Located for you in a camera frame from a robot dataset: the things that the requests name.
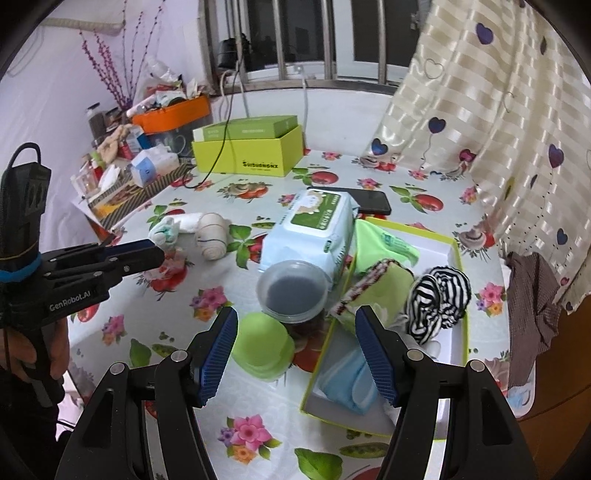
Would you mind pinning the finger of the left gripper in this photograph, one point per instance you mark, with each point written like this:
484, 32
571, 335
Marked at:
129, 258
71, 284

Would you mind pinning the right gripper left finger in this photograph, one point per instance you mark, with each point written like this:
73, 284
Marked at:
209, 351

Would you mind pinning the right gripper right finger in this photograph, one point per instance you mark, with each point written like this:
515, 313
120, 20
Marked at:
384, 351

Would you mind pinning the white green sock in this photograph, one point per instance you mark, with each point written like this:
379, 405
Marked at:
166, 231

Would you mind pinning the green cloth with woven strap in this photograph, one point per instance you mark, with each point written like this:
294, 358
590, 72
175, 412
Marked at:
385, 288

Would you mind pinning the black white striped sock ball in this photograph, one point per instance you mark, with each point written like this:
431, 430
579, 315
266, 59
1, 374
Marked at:
438, 300

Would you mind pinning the beige sock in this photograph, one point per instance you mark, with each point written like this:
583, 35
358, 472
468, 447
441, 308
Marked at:
212, 236

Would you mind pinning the green packaged cloth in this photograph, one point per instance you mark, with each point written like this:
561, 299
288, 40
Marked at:
374, 244

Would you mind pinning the left hand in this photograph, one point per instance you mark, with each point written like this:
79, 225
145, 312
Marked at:
16, 348

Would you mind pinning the blue face mask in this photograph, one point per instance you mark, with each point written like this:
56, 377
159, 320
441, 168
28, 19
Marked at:
349, 383

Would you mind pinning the striped snack box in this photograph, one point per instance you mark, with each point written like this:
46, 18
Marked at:
124, 197

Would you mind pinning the white tray box green rim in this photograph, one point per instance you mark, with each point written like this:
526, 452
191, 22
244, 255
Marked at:
449, 346

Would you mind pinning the floral plastic tablecloth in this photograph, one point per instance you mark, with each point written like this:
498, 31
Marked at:
258, 430

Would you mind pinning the white blue tissue pack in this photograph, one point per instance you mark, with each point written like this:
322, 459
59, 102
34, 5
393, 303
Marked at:
152, 163

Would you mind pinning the clear plastic cup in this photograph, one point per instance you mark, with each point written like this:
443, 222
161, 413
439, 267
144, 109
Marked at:
293, 291

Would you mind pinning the wet wipes pack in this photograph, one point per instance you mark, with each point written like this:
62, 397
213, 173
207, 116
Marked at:
317, 228

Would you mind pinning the black smartphone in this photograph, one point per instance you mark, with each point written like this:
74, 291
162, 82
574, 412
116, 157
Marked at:
364, 201

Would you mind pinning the brown checked cloth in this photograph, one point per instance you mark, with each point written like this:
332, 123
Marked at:
533, 314

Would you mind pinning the orange storage box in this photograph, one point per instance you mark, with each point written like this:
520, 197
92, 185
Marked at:
172, 117

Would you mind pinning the pink artificial flower branches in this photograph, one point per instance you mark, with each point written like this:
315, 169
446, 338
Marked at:
119, 70

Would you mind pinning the wooden cabinet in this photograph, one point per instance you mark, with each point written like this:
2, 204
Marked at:
561, 411

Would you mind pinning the yellow-green cardboard box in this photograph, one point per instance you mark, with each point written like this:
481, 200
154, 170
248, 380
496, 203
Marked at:
267, 157

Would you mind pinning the green inner box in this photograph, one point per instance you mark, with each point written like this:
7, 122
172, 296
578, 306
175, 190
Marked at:
263, 127

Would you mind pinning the black charger adapter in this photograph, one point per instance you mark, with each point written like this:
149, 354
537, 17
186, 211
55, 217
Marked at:
228, 54

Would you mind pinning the cream heart pattern curtain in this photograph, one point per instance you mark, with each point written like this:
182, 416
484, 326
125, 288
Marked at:
494, 92

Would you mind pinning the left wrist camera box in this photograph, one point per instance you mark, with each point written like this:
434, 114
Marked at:
24, 189

